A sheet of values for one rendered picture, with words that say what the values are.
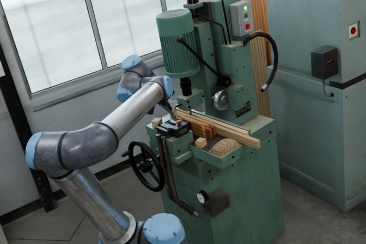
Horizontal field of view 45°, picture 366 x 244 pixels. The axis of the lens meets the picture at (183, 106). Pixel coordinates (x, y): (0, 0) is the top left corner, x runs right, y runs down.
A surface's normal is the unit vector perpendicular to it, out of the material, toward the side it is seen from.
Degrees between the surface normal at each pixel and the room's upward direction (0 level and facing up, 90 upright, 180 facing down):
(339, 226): 0
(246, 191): 90
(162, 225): 4
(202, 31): 90
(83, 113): 90
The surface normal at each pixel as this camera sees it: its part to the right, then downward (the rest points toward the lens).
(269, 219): 0.64, 0.22
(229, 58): -0.75, 0.39
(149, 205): -0.17, -0.90
